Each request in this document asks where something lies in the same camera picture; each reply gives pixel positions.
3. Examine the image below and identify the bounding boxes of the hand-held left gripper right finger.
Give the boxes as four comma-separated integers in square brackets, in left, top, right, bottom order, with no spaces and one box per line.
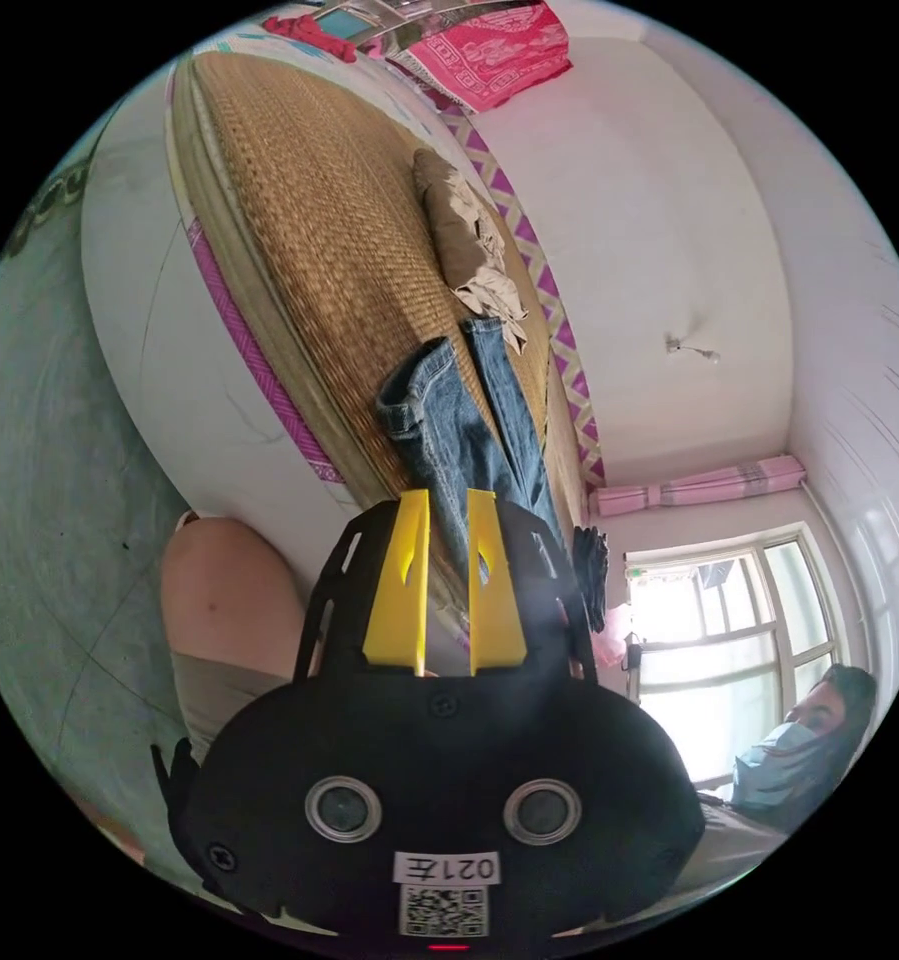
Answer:
[466,488,528,675]

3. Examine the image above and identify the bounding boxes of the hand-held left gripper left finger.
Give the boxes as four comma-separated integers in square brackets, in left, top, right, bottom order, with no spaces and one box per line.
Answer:
[363,490,430,675]

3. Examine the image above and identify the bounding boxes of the blue jeans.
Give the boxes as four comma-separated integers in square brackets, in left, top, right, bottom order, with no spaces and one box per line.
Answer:
[376,317,572,601]

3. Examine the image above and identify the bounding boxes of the black cloth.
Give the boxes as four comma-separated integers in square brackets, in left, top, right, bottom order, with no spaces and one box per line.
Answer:
[571,524,610,633]

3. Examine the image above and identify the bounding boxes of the person's body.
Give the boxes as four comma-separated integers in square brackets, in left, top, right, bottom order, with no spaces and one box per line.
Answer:
[159,509,879,901]

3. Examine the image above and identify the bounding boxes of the window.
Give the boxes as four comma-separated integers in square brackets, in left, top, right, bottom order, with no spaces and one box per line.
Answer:
[623,522,849,785]

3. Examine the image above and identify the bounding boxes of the pink rolled curtain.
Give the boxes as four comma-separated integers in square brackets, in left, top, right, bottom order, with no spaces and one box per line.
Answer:
[589,452,807,519]

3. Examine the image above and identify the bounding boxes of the pile of clothes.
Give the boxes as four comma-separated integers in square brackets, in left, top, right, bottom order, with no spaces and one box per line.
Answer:
[411,147,531,355]

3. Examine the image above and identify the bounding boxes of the bed with woven mat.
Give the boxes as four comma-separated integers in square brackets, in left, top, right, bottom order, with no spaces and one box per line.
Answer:
[81,33,609,650]

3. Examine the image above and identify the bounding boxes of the red patterned cloth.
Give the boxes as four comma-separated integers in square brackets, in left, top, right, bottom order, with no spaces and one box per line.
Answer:
[406,0,575,115]

